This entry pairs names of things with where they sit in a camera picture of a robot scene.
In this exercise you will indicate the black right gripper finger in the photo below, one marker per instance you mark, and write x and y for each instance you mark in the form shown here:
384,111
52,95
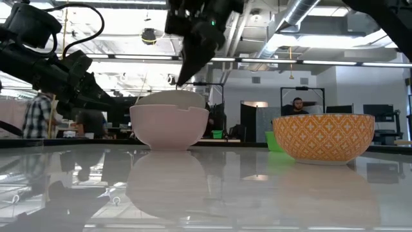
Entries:
193,62

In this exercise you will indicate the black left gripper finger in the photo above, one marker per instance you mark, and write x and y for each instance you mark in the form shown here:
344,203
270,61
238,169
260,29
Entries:
117,103

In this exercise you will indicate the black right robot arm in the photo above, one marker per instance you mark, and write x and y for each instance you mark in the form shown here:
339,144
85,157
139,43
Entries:
386,22

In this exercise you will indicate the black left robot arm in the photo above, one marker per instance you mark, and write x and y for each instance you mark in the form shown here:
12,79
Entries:
29,69

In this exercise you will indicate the bending person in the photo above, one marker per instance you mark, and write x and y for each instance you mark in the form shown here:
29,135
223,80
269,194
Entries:
91,124

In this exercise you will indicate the white ceramic bowl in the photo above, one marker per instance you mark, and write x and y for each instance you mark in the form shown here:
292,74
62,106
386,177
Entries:
174,98

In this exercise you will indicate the standing person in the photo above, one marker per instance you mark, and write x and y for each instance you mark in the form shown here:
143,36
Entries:
37,117

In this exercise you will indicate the pink ceramic bowl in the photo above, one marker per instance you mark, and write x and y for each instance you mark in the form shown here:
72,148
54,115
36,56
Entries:
169,127

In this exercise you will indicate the small green bin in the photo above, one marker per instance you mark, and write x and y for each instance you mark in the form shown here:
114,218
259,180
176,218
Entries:
217,134

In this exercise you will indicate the seated person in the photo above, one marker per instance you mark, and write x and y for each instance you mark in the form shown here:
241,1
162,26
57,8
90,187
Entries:
296,108

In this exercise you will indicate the orange patterned bowl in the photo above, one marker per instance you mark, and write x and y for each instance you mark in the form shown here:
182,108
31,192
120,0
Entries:
323,138

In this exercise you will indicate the black ceiling dome camera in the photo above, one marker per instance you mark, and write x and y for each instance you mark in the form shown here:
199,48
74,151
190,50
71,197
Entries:
148,36

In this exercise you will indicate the silver ventilation duct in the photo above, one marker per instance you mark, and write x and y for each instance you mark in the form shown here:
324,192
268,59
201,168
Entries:
289,19

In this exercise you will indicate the black metal frame rig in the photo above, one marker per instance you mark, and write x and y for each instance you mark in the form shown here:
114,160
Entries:
302,88

